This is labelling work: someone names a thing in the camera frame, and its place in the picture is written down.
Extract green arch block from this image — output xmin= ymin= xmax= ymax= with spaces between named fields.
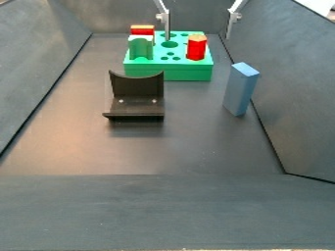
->
xmin=128 ymin=34 xmax=155 ymax=60

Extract black curved stand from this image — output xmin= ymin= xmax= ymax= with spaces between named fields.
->
xmin=102 ymin=72 xmax=166 ymax=120

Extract red hexagonal prism block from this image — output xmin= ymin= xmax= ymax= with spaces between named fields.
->
xmin=186 ymin=34 xmax=207 ymax=61

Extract blue rectangular block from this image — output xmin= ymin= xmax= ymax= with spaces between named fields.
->
xmin=223 ymin=62 xmax=259 ymax=117

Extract green shape sorting board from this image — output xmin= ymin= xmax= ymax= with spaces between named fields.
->
xmin=123 ymin=30 xmax=214 ymax=81

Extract red square block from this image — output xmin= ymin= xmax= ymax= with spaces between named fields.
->
xmin=131 ymin=25 xmax=155 ymax=35

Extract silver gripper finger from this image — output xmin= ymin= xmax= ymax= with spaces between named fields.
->
xmin=226 ymin=0 xmax=248 ymax=39
xmin=154 ymin=0 xmax=170 ymax=41

